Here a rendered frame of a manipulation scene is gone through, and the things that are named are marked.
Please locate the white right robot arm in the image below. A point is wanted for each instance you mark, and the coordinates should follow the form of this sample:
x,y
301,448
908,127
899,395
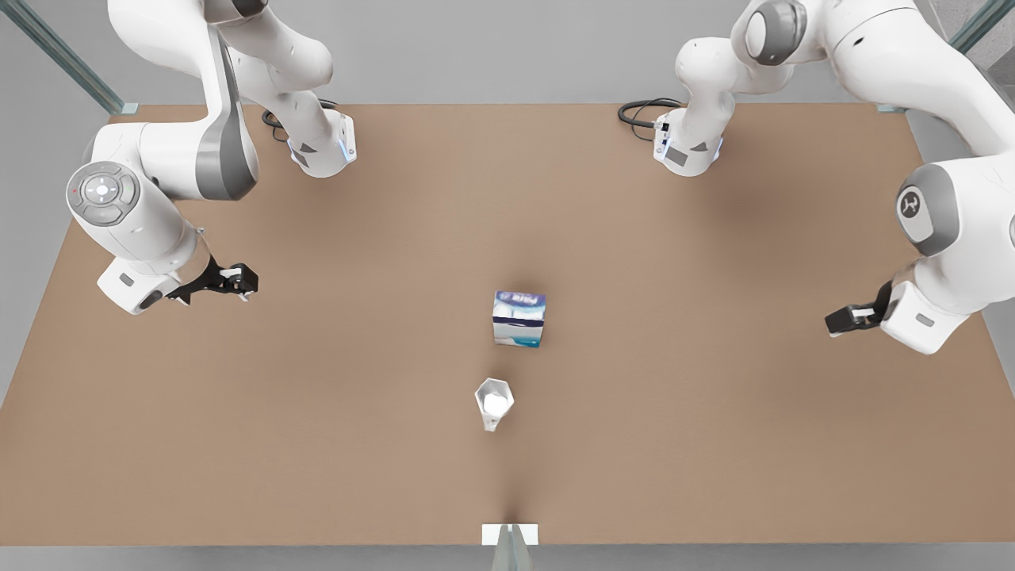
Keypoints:
x,y
151,159

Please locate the silver frame post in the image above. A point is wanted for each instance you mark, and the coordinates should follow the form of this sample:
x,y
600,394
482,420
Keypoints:
x,y
971,28
509,543
59,55

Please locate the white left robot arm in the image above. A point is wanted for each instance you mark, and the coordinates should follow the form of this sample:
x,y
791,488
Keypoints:
x,y
951,95

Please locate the blue and white printed box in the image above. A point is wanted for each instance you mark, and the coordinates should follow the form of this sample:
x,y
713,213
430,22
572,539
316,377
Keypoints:
x,y
518,320

